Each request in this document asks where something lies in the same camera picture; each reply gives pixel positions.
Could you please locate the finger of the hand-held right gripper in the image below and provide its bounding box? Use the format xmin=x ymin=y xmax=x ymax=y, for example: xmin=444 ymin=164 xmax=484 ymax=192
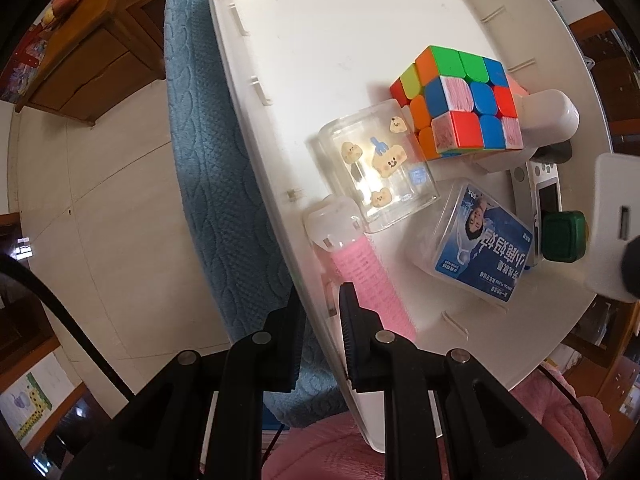
xmin=619 ymin=242 xmax=640 ymax=299

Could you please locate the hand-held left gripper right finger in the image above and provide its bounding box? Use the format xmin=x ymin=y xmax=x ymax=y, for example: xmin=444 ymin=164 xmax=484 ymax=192
xmin=340 ymin=282 xmax=586 ymax=480

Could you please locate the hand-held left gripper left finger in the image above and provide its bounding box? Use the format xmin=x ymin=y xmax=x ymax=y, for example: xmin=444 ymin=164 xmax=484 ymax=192
xmin=60 ymin=284 xmax=306 ymax=480

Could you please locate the white charger block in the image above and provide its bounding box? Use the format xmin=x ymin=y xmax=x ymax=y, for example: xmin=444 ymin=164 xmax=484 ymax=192
xmin=584 ymin=152 xmax=640 ymax=304

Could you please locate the green square box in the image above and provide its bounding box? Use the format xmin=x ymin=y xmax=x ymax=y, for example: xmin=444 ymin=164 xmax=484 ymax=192
xmin=542 ymin=210 xmax=589 ymax=264

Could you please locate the pink hair roller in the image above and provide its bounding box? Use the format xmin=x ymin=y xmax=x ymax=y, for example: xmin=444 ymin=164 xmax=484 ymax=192
xmin=302 ymin=196 xmax=419 ymax=342

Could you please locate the white digital camera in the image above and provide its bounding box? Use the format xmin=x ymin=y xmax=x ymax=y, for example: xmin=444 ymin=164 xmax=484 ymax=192
xmin=509 ymin=157 xmax=564 ymax=267

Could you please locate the clear floss box blue label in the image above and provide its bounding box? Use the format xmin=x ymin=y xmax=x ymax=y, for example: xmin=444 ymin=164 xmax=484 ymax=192
xmin=407 ymin=179 xmax=536 ymax=307

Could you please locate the white rounded container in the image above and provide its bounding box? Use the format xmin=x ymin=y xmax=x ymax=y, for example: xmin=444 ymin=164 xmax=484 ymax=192
xmin=517 ymin=88 xmax=581 ymax=149

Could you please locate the clear case with bear stickers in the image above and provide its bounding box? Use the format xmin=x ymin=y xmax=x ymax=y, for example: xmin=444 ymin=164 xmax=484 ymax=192
xmin=317 ymin=100 xmax=442 ymax=234

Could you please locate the colourful puzzle cube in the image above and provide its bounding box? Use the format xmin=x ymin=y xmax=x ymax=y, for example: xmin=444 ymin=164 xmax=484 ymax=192
xmin=389 ymin=45 xmax=524 ymax=161

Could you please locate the white plastic tray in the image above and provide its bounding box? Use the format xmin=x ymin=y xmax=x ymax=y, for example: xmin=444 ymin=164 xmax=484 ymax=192
xmin=202 ymin=0 xmax=617 ymax=454

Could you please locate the pink fleece cloth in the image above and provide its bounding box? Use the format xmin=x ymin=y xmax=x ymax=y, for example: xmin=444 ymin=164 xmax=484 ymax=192
xmin=260 ymin=360 xmax=617 ymax=480

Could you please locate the blue knitted-pattern towel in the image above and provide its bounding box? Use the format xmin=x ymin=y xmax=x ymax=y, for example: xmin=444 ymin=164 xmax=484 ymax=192
xmin=162 ymin=0 xmax=352 ymax=429

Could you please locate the colourful paper chart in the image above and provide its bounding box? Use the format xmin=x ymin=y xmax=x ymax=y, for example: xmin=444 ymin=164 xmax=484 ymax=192
xmin=0 ymin=352 xmax=84 ymax=454

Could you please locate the wooden cabinet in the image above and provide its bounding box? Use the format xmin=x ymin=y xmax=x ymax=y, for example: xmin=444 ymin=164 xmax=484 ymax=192
xmin=15 ymin=0 xmax=177 ymax=129

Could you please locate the colourful printed box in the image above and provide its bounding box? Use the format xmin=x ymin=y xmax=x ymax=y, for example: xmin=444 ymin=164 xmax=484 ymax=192
xmin=0 ymin=25 xmax=52 ymax=104

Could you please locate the thin black cable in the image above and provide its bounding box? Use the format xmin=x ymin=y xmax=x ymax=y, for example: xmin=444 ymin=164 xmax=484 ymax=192
xmin=537 ymin=364 xmax=612 ymax=467

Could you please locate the thick black cable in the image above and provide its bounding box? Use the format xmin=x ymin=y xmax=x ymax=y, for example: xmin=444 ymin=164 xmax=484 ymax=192
xmin=0 ymin=252 xmax=136 ymax=401

